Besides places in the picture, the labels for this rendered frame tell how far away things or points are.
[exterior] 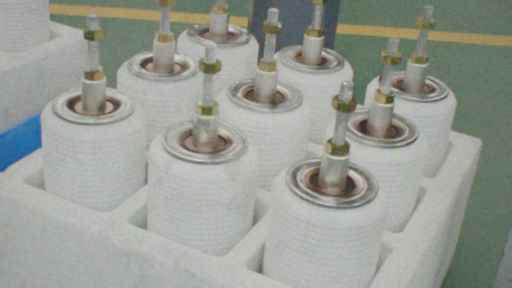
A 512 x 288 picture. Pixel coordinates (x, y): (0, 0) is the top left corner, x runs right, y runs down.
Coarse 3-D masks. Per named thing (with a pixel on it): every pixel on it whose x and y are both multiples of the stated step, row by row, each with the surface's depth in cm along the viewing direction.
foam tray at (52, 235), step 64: (0, 192) 69; (256, 192) 73; (448, 192) 76; (0, 256) 72; (64, 256) 68; (128, 256) 64; (192, 256) 63; (256, 256) 65; (384, 256) 68; (448, 256) 89
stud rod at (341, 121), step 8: (344, 88) 57; (352, 88) 57; (344, 96) 57; (336, 112) 58; (336, 120) 58; (344, 120) 58; (336, 128) 59; (344, 128) 59; (336, 136) 59; (344, 136) 59; (336, 144) 59
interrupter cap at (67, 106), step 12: (60, 96) 70; (72, 96) 71; (108, 96) 71; (120, 96) 72; (60, 108) 68; (72, 108) 69; (108, 108) 70; (120, 108) 69; (132, 108) 69; (72, 120) 66; (84, 120) 66; (96, 120) 67; (108, 120) 67; (120, 120) 68
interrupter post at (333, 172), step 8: (328, 160) 59; (336, 160) 59; (344, 160) 59; (320, 168) 61; (328, 168) 60; (336, 168) 59; (344, 168) 60; (320, 176) 61; (328, 176) 60; (336, 176) 60; (344, 176) 60; (320, 184) 61; (328, 184) 60; (336, 184) 60; (344, 184) 61
